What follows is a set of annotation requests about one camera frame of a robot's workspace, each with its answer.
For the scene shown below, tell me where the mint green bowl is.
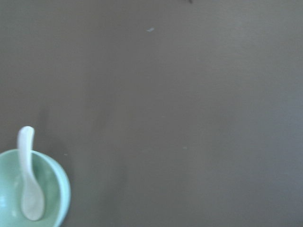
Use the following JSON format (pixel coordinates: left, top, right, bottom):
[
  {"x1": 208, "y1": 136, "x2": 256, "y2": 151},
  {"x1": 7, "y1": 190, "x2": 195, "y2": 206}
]
[{"x1": 0, "y1": 149, "x2": 71, "y2": 227}]

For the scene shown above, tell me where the white ceramic spoon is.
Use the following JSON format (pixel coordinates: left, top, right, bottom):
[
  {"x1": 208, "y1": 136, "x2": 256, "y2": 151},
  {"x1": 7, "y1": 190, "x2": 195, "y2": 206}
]
[{"x1": 17, "y1": 126, "x2": 45, "y2": 221}]

